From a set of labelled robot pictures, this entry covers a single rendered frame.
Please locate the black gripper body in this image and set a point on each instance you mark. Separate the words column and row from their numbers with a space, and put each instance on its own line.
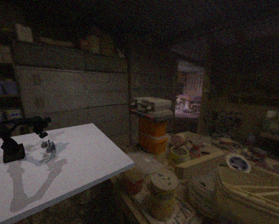
column 40, row 131

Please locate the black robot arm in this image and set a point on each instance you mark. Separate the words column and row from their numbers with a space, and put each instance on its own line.
column 9, row 145

